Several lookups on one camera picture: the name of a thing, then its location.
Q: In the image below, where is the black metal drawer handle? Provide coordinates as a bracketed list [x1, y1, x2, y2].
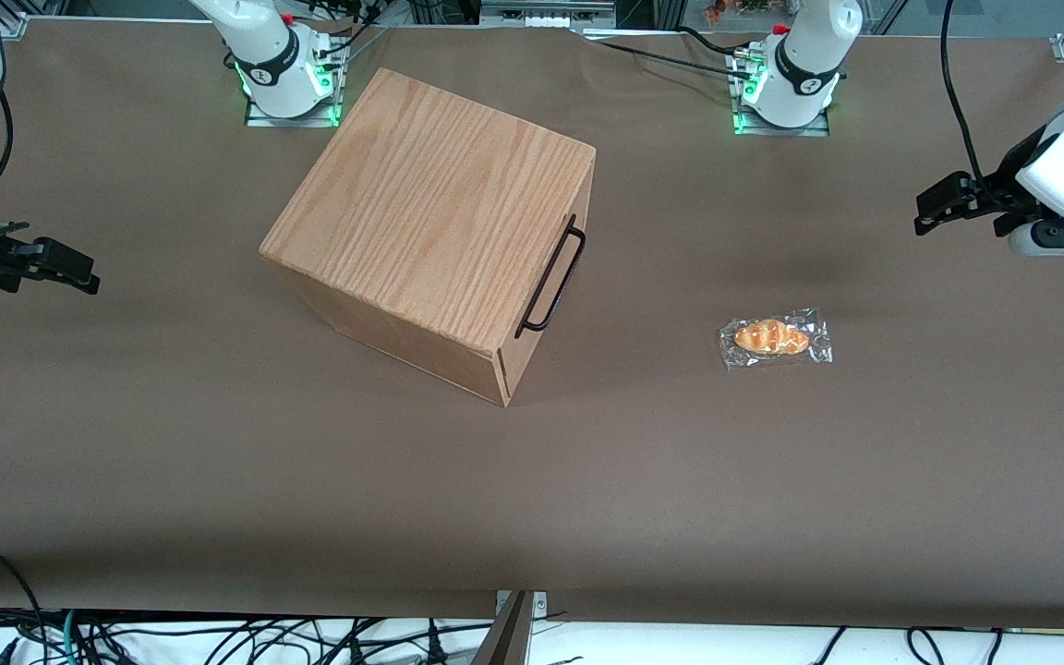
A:
[515, 214, 586, 337]

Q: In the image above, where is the wooden drawer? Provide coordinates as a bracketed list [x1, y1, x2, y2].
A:
[498, 148, 598, 370]

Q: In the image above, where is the oak wooden drawer cabinet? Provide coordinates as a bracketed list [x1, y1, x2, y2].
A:
[260, 66, 598, 407]

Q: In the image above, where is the plastic wrapped bread roll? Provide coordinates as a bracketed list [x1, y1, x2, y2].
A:
[717, 308, 835, 372]

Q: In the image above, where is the black equipment box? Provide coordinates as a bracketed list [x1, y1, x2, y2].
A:
[479, 0, 618, 29]

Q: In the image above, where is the brown paper table cover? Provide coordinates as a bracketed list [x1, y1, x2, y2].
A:
[0, 18, 1064, 631]

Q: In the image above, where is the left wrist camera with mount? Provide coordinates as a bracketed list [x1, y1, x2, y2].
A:
[998, 214, 1064, 259]

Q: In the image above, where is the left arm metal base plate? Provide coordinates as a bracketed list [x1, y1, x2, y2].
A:
[729, 46, 831, 138]

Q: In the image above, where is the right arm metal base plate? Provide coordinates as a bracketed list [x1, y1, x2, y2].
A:
[244, 23, 345, 128]

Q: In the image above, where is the black cable on table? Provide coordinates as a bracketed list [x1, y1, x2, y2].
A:
[576, 28, 756, 82]

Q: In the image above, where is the metal table edge bracket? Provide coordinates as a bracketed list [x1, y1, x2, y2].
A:
[470, 589, 549, 665]

